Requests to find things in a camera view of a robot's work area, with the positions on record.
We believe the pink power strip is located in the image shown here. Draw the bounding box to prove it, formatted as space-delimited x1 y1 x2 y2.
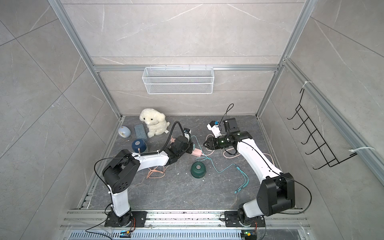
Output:
169 136 275 164

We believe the teal USB cable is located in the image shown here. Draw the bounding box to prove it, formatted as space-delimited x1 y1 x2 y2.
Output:
190 134 250 195

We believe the pink USB cable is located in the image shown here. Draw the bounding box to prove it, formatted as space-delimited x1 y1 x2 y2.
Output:
146 164 169 180

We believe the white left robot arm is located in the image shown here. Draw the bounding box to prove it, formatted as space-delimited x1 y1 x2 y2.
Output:
97 121 194 227

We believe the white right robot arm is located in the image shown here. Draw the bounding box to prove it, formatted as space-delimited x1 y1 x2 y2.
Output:
203 114 309 227

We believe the white plush dog toy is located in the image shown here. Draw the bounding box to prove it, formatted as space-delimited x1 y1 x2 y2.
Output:
140 109 170 138

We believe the grey-blue glasses case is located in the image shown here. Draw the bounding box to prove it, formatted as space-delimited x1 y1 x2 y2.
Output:
134 124 148 141

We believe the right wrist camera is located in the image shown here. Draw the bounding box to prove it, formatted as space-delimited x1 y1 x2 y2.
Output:
207 121 223 138

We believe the white wire mesh basket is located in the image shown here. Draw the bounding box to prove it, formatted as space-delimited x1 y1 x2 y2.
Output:
142 67 215 95

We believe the black wall hook rack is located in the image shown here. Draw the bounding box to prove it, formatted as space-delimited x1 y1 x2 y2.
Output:
287 89 358 170

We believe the metal base rail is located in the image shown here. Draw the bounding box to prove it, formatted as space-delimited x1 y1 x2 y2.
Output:
56 209 315 240

